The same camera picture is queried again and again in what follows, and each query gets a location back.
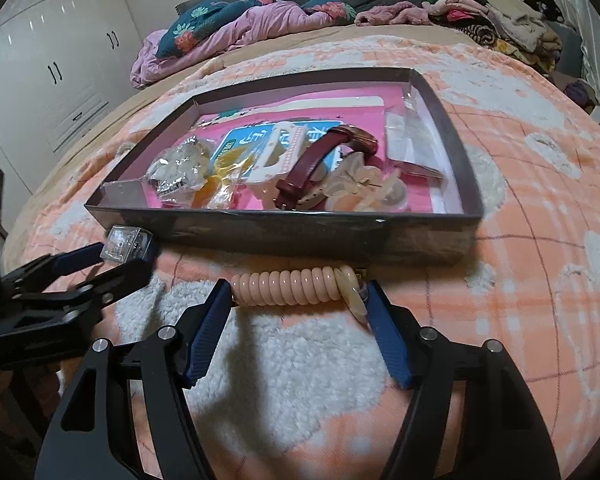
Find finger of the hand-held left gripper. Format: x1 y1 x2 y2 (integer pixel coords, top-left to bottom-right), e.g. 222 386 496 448
17 259 154 328
2 241 108 295

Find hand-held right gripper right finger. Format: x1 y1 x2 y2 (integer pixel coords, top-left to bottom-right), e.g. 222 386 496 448
366 280 563 480

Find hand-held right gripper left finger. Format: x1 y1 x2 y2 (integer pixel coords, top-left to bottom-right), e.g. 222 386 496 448
34 278 233 480

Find white stud earring card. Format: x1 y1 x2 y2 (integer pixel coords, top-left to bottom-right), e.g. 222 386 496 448
101 226 155 265

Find peach spiral hair tie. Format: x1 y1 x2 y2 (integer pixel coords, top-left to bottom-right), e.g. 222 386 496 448
230 265 371 328

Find grey shallow cardboard box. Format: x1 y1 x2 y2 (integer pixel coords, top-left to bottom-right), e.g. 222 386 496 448
84 66 483 267

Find clear bag of yellow hoop earrings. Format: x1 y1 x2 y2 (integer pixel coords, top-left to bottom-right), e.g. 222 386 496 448
195 135 258 211

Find white hair claw clip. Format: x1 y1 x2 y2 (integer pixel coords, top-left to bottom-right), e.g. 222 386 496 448
245 121 311 198

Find clear bag of pearl earrings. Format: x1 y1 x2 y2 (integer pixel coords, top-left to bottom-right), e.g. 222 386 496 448
144 139 215 206

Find maroon leather wristwatch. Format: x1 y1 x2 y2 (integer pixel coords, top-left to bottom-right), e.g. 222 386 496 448
272 124 381 211

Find peach checked cloud blanket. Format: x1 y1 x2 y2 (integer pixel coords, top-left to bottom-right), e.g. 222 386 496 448
10 35 600 480

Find white wardrobe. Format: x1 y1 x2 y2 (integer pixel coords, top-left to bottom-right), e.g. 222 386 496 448
0 0 153 196

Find empty clear plastic bag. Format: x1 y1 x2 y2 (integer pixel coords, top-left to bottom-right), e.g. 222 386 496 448
384 87 448 181

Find purple quilt with floral side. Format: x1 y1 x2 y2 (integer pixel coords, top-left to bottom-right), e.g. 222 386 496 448
130 0 355 90

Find dark purple clothes heap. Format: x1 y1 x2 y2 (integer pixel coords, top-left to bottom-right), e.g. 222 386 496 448
565 80 598 111

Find pink fluffy garment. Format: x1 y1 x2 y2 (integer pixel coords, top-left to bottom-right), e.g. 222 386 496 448
354 1 433 27

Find pile of folded clothes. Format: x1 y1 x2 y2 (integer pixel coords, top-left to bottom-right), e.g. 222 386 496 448
422 0 563 73

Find black garment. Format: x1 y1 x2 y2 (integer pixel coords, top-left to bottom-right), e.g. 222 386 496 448
522 0 561 23

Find white pleated curtain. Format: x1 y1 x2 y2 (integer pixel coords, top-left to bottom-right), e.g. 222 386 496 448
550 0 600 136

